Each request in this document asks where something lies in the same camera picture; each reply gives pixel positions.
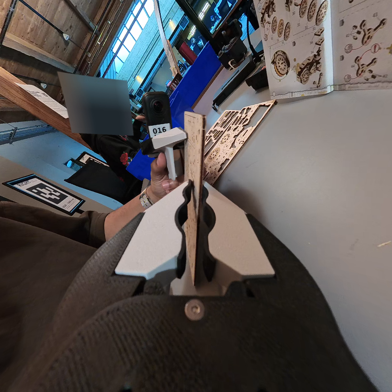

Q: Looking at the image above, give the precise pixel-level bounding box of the black monitor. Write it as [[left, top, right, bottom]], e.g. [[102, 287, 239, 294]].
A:
[[176, 0, 245, 36]]

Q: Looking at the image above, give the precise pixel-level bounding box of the person's left forearm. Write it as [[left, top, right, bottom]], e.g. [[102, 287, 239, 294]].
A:
[[104, 196, 146, 244]]

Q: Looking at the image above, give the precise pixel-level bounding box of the white paper notice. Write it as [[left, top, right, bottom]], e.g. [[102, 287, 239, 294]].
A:
[[15, 82, 70, 119]]

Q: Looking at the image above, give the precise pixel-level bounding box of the wooden puzzle sheet with gears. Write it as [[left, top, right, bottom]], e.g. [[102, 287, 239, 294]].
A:
[[204, 99, 277, 186]]

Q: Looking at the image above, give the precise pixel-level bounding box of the long black case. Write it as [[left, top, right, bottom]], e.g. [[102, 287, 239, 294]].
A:
[[212, 57, 256, 111]]

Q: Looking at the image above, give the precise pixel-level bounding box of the black charging dock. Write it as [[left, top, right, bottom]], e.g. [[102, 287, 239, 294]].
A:
[[219, 18, 248, 68]]

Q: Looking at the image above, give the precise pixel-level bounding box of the red cylinder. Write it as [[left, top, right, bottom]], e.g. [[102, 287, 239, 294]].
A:
[[178, 41, 198, 65]]

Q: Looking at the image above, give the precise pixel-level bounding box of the person's left hand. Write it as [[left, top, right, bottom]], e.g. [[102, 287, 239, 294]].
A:
[[148, 152, 181, 202]]

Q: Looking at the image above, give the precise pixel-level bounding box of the engraved wooden puzzle sheet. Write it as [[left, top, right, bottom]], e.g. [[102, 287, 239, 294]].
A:
[[183, 111, 206, 286]]

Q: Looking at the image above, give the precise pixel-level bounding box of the small framed poster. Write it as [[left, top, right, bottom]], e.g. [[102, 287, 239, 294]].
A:
[[74, 151, 109, 168]]

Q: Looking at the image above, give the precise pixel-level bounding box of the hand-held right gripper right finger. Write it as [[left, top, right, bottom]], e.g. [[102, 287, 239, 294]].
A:
[[196, 181, 275, 296]]

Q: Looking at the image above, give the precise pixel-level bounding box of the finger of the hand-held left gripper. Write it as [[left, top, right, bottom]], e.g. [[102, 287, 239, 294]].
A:
[[148, 127, 188, 181]]

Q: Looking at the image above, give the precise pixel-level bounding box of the wooden beam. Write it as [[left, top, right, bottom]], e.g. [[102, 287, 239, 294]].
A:
[[0, 66, 89, 147]]

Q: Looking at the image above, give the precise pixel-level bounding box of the person's brown clothing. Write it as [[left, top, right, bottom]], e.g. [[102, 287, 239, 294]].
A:
[[0, 200, 111, 392]]

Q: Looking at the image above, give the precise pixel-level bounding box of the silver wristwatch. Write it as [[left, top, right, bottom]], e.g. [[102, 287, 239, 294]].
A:
[[139, 187, 157, 210]]

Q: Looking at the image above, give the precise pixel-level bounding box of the folded model instruction booklet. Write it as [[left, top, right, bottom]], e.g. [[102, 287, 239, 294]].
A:
[[253, 0, 392, 99]]

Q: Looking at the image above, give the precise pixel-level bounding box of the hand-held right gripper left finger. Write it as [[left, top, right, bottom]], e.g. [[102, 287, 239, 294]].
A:
[[115, 180, 193, 281]]

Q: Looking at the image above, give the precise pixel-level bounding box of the framed marker poster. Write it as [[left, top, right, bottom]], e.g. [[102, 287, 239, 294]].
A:
[[2, 174, 86, 216]]

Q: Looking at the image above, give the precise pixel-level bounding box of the small black box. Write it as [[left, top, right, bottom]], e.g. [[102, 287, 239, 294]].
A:
[[245, 66, 269, 91]]

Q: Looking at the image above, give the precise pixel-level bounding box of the grey desk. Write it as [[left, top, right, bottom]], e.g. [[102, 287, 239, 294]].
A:
[[170, 49, 392, 392]]

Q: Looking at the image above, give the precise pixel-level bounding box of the black office chair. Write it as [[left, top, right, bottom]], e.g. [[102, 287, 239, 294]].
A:
[[64, 159, 129, 204]]

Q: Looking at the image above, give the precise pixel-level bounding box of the grey metal cable tray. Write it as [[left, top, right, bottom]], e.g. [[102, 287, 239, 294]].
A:
[[0, 121, 57, 145]]

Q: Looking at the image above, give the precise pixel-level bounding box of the tall wooden panel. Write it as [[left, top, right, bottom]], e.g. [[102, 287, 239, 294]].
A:
[[153, 0, 182, 77]]

